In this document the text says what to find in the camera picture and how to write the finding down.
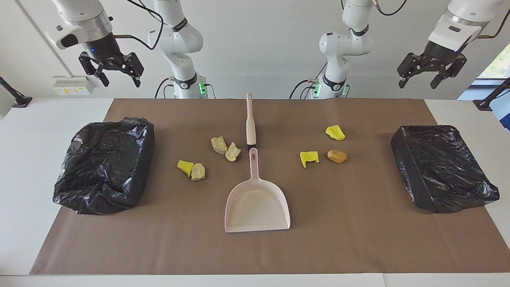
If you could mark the beige foam chunk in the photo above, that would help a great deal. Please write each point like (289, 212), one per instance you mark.
(232, 152)
(218, 144)
(198, 172)

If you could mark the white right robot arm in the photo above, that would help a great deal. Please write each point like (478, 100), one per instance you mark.
(179, 40)

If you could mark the smooth black bag lined bin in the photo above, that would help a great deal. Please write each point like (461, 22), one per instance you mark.
(438, 167)

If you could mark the crumpled black bag lined bin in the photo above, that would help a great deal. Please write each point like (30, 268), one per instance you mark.
(103, 167)

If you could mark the pale pink plastic dustpan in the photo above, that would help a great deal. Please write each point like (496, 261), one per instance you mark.
(257, 207)

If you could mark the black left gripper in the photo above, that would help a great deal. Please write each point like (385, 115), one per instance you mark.
(438, 56)

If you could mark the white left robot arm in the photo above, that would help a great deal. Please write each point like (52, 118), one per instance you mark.
(342, 44)

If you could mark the yellow sponge wedge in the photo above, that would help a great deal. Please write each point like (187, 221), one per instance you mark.
(184, 166)

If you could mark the brown foam lump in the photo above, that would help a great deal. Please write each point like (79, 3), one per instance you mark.
(337, 156)

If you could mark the black camera stand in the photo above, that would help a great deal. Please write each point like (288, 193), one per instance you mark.
(18, 99)
(484, 104)

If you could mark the yellow sponge piece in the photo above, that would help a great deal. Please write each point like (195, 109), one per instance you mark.
(307, 158)
(335, 132)

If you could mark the white wall socket box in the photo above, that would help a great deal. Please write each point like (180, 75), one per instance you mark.
(73, 85)

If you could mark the brown table mat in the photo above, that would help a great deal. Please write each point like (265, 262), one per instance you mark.
(338, 247)

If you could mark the window with dark frame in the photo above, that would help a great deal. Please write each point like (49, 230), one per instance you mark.
(498, 63)

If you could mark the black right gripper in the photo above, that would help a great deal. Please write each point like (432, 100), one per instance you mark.
(104, 50)

